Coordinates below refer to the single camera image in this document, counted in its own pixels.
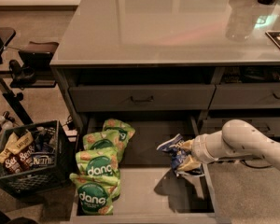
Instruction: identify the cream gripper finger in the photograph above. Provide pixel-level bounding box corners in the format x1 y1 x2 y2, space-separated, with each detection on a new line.
180 140 193 151
177 161 201 172

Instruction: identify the blue Kettle chip bag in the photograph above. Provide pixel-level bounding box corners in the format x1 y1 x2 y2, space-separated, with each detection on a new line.
157 133 204 176

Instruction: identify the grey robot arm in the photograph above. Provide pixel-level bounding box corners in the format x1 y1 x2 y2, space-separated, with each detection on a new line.
177 119 280 171

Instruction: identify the grey top left drawer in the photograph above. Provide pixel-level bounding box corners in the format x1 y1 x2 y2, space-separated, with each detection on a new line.
68 84 215 112

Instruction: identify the open grey middle drawer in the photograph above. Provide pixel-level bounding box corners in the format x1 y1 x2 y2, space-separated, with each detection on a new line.
61 117 231 224

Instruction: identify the rear green Dang bag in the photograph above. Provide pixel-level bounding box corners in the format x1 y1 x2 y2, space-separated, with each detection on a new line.
103 119 135 162

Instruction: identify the green dang bag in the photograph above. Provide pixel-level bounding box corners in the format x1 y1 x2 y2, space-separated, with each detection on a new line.
83 130 122 150
76 147 119 176
103 119 135 162
69 173 119 216

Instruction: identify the grey right middle drawer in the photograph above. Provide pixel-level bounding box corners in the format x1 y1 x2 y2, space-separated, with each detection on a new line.
201 118 280 138

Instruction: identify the grey counter cabinet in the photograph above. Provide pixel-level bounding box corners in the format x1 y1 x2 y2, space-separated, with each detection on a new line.
51 0 280 131

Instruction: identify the grey top right drawer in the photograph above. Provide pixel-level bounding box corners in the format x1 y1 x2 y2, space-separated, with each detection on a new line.
210 83 280 110

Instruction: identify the front green Dang bag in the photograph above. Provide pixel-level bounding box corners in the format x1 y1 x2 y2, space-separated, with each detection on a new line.
69 173 119 216

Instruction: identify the blue Kettle bag in crate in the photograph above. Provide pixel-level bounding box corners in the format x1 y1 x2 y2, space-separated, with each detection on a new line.
32 153 55 168

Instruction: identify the red Sensible snack bag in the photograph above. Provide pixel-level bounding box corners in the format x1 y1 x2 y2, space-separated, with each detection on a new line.
7 132 35 171

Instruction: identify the dark plastic crate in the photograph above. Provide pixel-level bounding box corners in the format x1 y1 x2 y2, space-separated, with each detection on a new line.
0 120 74 198

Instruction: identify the black cable on floor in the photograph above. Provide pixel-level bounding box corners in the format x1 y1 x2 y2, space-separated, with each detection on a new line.
240 159 273 170

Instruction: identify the black desk frame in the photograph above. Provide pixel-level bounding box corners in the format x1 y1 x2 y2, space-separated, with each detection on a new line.
0 27 59 124

